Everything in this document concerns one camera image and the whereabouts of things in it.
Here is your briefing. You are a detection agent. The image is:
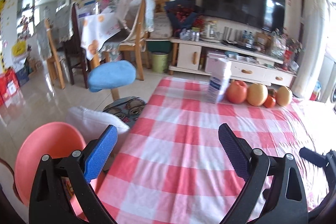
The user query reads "white pillow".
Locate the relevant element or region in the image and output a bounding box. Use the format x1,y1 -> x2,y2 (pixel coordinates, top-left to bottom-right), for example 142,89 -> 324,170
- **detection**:
66,106 -> 130,143

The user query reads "black television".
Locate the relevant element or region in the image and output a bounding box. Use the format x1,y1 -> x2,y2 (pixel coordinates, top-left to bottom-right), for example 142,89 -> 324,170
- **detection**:
201,0 -> 285,32

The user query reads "dark wooden chair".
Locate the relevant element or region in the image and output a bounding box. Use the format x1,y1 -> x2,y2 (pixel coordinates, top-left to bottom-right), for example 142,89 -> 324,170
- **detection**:
63,3 -> 88,89

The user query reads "blue cushioned stool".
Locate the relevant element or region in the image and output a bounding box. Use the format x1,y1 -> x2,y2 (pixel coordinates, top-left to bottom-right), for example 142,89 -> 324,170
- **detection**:
88,60 -> 136,93

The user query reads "pink storage box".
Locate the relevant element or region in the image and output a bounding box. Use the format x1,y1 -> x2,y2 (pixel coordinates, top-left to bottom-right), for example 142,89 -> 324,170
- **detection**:
205,52 -> 227,73

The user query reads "white yogurt bottle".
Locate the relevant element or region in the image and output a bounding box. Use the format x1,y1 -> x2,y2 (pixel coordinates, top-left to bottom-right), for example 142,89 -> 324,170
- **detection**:
207,58 -> 232,103

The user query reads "front orange tangerine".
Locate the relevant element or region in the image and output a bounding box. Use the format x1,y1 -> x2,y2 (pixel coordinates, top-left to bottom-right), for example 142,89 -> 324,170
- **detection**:
263,95 -> 276,108

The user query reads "white tv cabinet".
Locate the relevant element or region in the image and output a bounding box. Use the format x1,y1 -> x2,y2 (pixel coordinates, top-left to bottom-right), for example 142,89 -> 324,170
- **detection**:
169,39 -> 296,87

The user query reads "wooden chair with towel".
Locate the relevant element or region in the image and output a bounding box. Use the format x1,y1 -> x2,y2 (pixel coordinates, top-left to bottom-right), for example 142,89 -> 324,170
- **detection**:
103,0 -> 155,81

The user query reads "owl pattern cushion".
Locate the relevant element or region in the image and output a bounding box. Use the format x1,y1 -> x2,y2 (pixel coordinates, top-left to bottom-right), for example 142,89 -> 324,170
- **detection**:
103,96 -> 146,128

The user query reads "pink checkered tablecloth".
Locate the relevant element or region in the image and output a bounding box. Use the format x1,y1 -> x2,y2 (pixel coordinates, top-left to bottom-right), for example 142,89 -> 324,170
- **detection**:
98,77 -> 335,223

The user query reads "red apple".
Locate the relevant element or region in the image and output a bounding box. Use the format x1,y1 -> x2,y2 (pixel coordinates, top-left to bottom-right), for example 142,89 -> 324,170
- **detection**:
226,80 -> 248,104

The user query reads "green waste bucket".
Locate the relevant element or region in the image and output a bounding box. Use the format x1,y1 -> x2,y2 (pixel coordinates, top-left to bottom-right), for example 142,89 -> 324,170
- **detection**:
151,52 -> 169,73

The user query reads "large yellow pear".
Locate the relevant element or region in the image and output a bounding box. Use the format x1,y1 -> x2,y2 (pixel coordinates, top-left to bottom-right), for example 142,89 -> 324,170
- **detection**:
276,86 -> 293,106

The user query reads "light wooden chair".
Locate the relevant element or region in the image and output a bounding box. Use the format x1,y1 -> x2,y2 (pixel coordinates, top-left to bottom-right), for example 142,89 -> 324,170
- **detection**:
45,18 -> 66,90

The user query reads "dining table with cloth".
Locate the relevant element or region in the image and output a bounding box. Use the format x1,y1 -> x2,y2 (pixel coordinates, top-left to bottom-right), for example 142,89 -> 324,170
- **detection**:
79,12 -> 121,70

